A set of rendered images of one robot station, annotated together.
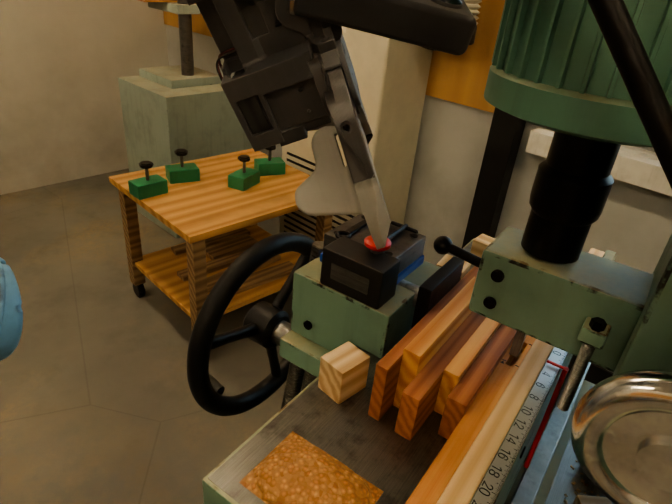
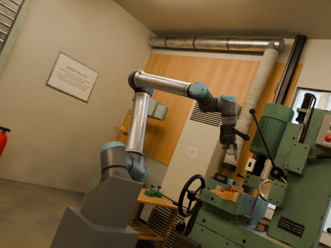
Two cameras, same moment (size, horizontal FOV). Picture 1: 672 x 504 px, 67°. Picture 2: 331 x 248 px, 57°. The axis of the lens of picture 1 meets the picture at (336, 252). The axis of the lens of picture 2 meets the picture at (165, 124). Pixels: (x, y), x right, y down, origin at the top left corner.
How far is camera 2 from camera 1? 1.45 m
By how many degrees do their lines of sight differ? 35
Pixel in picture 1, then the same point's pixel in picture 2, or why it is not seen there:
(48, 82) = (69, 147)
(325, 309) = (213, 185)
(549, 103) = (257, 149)
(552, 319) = (255, 183)
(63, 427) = not seen: outside the picture
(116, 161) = (73, 186)
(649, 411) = (266, 182)
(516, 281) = (250, 177)
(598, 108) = (262, 150)
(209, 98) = not seen: hidden behind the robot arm
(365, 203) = (235, 153)
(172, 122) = not seen: hidden behind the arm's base
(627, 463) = (264, 191)
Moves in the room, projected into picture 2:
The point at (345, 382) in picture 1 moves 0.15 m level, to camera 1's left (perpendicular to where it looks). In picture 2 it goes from (220, 189) to (196, 179)
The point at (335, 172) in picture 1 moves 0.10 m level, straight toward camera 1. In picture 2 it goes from (232, 149) to (236, 149)
